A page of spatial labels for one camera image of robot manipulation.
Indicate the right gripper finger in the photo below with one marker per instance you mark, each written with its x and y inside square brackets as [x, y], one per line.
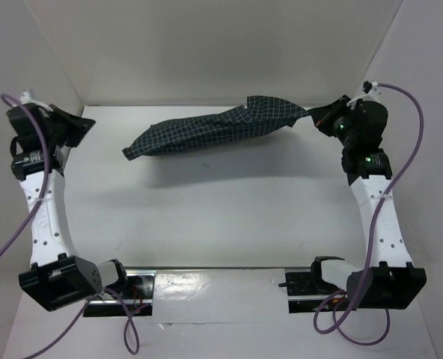
[323, 112]
[328, 127]

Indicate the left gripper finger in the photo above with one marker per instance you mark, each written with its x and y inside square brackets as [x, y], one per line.
[72, 122]
[70, 133]

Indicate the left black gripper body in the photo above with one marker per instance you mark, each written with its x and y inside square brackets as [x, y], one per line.
[52, 134]

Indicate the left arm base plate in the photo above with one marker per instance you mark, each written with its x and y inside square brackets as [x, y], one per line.
[137, 296]

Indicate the dark checked pillowcase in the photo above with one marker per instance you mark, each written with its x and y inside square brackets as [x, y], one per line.
[261, 115]

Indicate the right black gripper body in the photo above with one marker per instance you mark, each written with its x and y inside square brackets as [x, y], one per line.
[328, 120]

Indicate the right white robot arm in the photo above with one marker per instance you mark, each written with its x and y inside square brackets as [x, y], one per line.
[389, 279]

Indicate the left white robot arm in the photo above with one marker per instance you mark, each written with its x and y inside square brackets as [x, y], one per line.
[58, 276]

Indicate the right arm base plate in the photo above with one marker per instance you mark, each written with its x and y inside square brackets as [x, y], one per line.
[303, 294]

